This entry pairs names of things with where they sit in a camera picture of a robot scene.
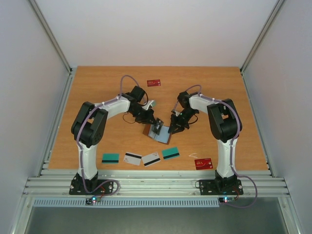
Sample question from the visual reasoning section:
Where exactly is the left small circuit board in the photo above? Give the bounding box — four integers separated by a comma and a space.
85, 197, 101, 205

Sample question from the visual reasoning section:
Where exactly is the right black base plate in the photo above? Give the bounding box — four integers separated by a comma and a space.
196, 179, 244, 195

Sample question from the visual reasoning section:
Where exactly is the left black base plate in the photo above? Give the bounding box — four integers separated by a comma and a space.
69, 177, 116, 195

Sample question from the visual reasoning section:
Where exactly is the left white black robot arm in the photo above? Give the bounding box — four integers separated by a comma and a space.
70, 86, 156, 194

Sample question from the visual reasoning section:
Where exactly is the left aluminium corner post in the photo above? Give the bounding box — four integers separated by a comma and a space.
27, 0, 73, 73

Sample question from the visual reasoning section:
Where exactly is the brown leather card holder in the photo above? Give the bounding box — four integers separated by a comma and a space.
143, 124, 171, 144

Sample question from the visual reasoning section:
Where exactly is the white card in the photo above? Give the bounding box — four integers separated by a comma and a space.
141, 152, 160, 167
123, 152, 142, 166

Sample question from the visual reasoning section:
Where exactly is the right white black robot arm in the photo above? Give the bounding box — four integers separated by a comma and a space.
168, 91, 242, 193

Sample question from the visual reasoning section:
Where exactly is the grey slotted cable duct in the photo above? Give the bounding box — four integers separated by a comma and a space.
33, 197, 219, 208

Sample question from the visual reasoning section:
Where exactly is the teal card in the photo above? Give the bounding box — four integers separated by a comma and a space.
101, 153, 119, 164
162, 147, 180, 160

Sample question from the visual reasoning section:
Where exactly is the right aluminium corner post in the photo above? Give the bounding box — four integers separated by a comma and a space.
239, 0, 287, 73

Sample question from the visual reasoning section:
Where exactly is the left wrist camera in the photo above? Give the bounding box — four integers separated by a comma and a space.
143, 100, 156, 110

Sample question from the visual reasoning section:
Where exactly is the aluminium corner post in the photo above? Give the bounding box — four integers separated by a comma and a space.
27, 0, 73, 73
239, 0, 287, 73

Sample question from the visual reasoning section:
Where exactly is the small circuit board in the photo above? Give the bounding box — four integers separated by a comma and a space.
85, 197, 101, 205
219, 196, 236, 203

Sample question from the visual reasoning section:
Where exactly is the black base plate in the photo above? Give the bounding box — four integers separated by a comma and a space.
69, 177, 116, 195
196, 179, 244, 195

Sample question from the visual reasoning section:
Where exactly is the black VIP card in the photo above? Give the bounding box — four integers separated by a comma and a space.
152, 118, 164, 135

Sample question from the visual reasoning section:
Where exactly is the right small circuit board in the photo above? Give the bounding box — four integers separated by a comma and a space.
219, 196, 236, 203

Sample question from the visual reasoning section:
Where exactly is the red card far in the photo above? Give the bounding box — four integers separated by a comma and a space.
147, 79, 161, 87

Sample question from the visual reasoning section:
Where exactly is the red VIP card near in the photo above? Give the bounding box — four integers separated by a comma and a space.
195, 158, 213, 170

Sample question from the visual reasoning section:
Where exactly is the teal card right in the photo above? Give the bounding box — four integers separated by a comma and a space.
162, 147, 180, 160

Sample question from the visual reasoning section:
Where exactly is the teal card left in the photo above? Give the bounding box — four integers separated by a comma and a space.
101, 153, 119, 164

